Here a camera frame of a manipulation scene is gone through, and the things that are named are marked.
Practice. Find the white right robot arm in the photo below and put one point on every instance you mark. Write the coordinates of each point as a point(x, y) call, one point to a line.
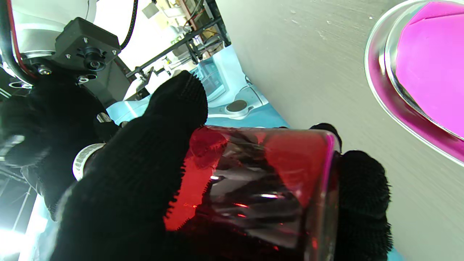
point(43, 21)

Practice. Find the magenta tray liner pad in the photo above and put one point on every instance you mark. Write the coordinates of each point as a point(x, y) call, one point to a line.
point(435, 69)

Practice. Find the white round bottle cap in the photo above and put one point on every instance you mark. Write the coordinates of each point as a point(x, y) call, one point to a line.
point(85, 159)

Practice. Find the red transparent sample bottle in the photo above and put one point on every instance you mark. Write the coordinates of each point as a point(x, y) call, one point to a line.
point(272, 203)

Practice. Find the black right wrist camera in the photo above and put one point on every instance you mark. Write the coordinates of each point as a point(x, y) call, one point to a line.
point(87, 47)

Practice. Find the black metal frame stand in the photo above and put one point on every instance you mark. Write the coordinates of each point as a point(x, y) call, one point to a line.
point(181, 40)

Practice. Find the steel kidney-shaped tray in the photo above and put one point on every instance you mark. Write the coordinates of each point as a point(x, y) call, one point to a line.
point(384, 90)

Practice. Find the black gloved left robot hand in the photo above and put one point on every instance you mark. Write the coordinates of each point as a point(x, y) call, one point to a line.
point(123, 181)

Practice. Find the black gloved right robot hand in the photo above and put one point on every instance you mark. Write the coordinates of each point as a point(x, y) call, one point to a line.
point(54, 119)

